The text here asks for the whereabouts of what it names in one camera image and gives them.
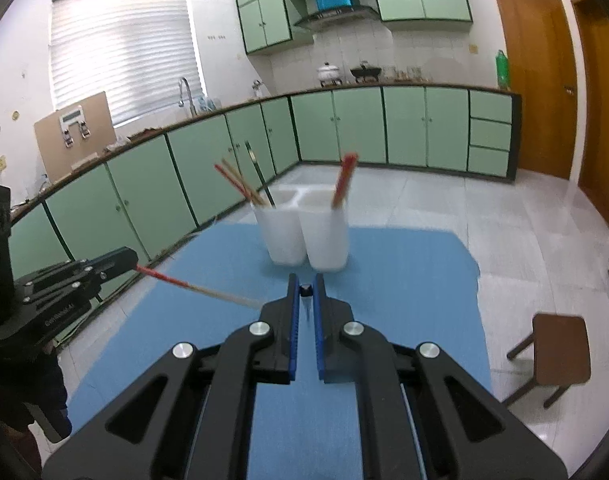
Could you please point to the metal faucet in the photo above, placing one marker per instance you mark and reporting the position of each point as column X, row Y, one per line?
column 185, row 90

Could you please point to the person's left hand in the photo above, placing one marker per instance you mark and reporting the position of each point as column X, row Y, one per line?
column 29, row 385

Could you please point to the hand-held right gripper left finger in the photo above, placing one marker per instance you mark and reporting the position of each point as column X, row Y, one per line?
column 295, row 335

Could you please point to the red patterned chopstick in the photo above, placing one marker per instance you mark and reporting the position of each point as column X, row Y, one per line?
column 348, row 175

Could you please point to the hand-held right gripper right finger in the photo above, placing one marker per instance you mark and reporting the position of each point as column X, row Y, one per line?
column 318, row 335

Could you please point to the black wok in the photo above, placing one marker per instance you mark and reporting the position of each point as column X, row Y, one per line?
column 365, row 73

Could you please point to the brown wooden door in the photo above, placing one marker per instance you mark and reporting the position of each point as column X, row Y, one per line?
column 604, row 120
column 534, row 80

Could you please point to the brown wooden stool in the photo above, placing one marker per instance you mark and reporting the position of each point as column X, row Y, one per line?
column 559, row 345

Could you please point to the white window blind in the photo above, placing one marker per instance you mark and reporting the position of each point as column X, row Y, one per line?
column 124, row 50

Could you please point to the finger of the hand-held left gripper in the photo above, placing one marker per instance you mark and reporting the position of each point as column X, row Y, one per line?
column 79, row 290
column 109, row 260

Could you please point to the green base cabinets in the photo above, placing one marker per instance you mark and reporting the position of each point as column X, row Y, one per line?
column 144, row 185

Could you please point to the blue table cloth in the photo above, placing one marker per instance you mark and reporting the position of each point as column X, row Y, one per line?
column 409, row 285

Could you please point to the green bottle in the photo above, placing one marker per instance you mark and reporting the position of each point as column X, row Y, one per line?
column 503, row 70

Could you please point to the black chopstick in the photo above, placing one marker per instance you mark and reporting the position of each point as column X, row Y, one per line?
column 259, row 172
column 305, row 290

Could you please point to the brown cardboard board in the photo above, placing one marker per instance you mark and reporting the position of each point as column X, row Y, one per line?
column 99, row 130

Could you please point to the white two-compartment utensil holder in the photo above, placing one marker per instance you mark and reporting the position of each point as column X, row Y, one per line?
column 324, row 240

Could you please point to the row of glass jars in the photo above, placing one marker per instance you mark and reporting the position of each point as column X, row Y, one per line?
column 407, row 74

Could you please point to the range hood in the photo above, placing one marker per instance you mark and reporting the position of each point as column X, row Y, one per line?
column 334, row 17

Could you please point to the small metal kettle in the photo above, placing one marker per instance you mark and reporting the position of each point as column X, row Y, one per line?
column 258, row 89

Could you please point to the white pot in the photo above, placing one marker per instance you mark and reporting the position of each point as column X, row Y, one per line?
column 329, row 74

